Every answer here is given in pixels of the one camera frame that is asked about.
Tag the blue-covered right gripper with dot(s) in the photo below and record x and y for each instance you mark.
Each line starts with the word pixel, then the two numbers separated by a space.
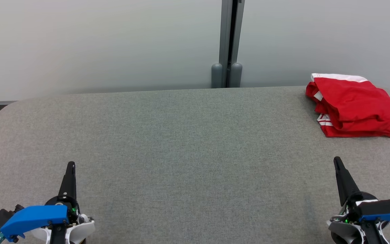
pixel 381 211

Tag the grey partition post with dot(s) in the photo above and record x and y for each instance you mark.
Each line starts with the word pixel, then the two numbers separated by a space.
pixel 229 34

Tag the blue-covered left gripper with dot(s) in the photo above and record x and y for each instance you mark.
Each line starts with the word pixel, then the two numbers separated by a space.
pixel 36 217

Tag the red shorts with white stripe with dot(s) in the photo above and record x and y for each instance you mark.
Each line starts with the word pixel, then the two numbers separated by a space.
pixel 357 105

